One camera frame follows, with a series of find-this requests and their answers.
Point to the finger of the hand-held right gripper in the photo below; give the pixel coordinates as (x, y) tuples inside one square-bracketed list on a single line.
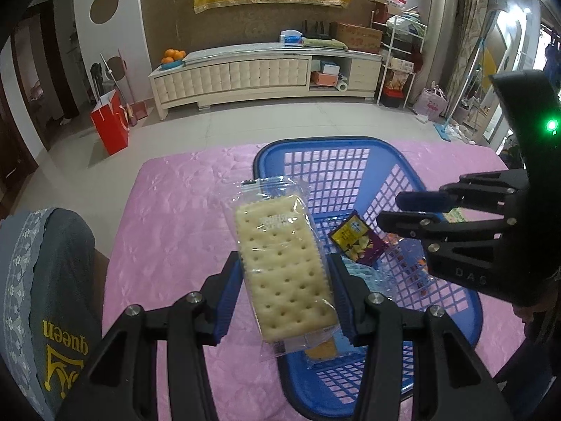
[(420, 201), (407, 224)]

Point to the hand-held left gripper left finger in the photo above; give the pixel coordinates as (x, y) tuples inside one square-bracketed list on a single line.
[(225, 302)]

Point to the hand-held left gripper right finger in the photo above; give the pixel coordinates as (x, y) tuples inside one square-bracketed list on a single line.
[(346, 311)]

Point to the yellow cake packet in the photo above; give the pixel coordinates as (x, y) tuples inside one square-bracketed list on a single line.
[(322, 353)]

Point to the purple chip packet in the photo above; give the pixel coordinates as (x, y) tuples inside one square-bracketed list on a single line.
[(355, 241)]

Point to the clear plain cracker packet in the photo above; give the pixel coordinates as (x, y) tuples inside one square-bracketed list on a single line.
[(280, 267)]

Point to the blue plastic mesh basket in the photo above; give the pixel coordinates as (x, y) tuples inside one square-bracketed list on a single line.
[(315, 143)]

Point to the person's right forearm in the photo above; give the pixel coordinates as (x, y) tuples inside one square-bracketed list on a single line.
[(543, 342)]

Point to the blue flat mop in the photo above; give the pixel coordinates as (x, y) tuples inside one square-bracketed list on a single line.
[(443, 131)]

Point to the small white box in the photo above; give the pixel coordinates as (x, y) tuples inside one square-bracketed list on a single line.
[(423, 118)]

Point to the pink shopping bag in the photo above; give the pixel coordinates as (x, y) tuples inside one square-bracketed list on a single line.
[(431, 105)]

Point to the pink quilted mat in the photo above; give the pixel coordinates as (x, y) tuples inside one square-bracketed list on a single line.
[(175, 210)]

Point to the red storage box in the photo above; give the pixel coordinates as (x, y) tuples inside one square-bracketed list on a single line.
[(393, 96)]

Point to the white metal shelf rack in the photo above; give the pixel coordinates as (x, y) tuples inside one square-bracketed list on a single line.
[(394, 67)]

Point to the white paper roll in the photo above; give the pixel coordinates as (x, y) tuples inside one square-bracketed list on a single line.
[(342, 86)]

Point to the orange box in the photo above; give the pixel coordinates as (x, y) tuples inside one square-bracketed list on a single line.
[(326, 79)]

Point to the white blue box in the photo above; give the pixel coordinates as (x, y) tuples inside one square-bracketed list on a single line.
[(331, 67)]

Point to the grey printed cushion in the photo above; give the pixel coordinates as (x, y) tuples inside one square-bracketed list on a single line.
[(61, 272)]

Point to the silver standing air conditioner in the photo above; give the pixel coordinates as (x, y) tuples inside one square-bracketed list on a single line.
[(447, 30)]

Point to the brown cardboard box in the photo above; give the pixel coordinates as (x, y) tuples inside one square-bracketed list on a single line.
[(357, 37)]

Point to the arched wooden mirror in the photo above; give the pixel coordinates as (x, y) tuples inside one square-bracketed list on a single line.
[(504, 44)]

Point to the green folded cloth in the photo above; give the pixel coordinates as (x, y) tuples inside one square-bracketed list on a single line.
[(324, 44)]

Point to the patterned beige curtain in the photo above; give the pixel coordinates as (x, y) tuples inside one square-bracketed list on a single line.
[(475, 17)]

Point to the black router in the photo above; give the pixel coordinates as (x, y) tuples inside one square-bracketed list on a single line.
[(317, 35)]

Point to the red white box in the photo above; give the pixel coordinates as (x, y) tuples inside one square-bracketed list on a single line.
[(395, 1)]

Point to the blue tissue box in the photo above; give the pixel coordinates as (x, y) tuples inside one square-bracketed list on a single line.
[(291, 38)]

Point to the red dustpan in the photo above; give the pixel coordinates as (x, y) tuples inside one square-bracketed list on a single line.
[(140, 112)]

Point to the red paper bag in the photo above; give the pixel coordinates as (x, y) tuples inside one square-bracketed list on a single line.
[(109, 127)]

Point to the cream tufted media cabinet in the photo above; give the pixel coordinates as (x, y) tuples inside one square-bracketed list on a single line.
[(245, 74)]

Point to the blue fruit plate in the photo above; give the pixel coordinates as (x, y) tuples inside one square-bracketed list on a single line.
[(168, 65)]

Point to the pile of oranges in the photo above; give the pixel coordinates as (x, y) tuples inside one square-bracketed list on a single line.
[(173, 55)]

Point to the dark brown wooden door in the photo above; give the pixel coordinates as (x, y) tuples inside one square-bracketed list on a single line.
[(17, 149)]

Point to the black upright tool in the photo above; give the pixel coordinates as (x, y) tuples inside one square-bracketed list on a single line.
[(95, 76)]

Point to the small brown round wall disc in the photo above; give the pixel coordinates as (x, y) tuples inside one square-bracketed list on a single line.
[(118, 65)]

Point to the dark brown door frame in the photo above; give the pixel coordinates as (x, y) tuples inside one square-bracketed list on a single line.
[(65, 74)]

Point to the plain brown round wall disc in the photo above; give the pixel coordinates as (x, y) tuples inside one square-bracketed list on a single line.
[(104, 3)]

